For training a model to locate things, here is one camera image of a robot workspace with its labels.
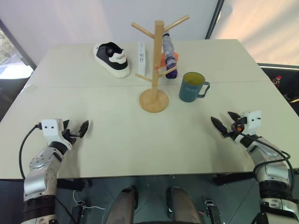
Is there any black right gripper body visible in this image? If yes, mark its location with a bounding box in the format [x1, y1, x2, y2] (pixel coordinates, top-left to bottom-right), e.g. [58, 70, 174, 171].
[225, 116, 248, 141]

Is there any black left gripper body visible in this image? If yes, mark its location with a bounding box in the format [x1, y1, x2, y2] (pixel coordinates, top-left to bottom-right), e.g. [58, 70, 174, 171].
[61, 127, 80, 145]

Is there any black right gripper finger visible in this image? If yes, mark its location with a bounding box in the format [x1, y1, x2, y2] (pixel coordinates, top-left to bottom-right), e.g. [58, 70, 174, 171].
[210, 116, 229, 138]
[227, 112, 242, 122]

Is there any wooden mug tree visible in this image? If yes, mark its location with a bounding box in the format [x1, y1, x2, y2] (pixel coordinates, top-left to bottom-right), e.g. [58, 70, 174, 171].
[131, 14, 190, 113]

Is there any red capped bottle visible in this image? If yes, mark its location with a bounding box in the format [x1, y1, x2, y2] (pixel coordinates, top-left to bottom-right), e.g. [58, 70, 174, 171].
[271, 75, 282, 90]

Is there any black and white sneaker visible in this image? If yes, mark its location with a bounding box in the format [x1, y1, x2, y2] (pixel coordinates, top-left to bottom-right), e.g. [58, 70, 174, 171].
[93, 42, 131, 78]

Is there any black floor device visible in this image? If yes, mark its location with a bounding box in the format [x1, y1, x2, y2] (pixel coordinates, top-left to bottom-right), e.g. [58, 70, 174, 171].
[71, 199, 86, 224]
[202, 197, 221, 224]

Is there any orange flat object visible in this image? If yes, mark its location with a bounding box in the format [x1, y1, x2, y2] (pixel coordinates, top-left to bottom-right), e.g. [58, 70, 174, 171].
[160, 52, 180, 69]

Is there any tan rounded leg shape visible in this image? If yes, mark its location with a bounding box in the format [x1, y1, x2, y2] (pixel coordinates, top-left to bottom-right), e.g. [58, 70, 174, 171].
[166, 186, 202, 224]
[109, 186, 139, 224]

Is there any white remote control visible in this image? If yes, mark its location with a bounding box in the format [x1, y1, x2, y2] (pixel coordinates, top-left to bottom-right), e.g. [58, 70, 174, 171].
[137, 42, 147, 77]

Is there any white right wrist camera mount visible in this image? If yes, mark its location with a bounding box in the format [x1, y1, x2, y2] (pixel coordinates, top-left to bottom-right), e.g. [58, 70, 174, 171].
[234, 110, 262, 143]

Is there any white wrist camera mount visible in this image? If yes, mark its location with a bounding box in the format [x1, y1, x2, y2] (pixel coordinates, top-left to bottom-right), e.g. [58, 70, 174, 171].
[234, 110, 262, 143]
[41, 119, 73, 150]

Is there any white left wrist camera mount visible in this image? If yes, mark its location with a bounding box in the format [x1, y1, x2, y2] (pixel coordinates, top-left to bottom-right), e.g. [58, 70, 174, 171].
[41, 119, 73, 150]

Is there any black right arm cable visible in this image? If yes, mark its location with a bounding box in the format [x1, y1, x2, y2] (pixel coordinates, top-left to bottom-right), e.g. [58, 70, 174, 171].
[231, 122, 296, 187]

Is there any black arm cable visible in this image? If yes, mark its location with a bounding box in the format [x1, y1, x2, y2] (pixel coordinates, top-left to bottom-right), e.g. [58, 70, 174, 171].
[231, 122, 296, 187]
[19, 123, 43, 181]

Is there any teal mug with handle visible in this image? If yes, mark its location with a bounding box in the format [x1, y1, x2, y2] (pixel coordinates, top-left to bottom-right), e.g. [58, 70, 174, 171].
[178, 72, 211, 103]

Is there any black table support bracket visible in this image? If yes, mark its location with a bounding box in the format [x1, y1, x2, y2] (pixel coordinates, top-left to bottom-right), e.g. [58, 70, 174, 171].
[56, 179, 93, 192]
[213, 172, 257, 186]

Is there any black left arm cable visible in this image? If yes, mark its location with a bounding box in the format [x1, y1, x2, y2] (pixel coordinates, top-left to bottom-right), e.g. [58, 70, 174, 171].
[19, 123, 43, 181]

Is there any thin white floor wire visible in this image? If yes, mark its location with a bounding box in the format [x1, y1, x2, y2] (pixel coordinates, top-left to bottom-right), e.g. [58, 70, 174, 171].
[72, 189, 106, 211]

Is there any black window frame post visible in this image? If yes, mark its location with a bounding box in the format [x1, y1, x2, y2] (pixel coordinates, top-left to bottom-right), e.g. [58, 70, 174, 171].
[205, 0, 225, 40]

